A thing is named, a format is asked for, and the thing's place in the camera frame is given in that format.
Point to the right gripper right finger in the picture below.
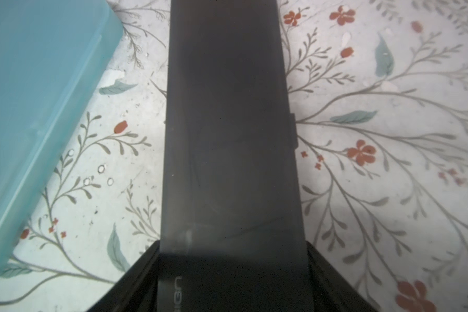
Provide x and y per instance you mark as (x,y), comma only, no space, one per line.
(330,291)

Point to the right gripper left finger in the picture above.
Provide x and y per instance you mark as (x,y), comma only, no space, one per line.
(137,289)

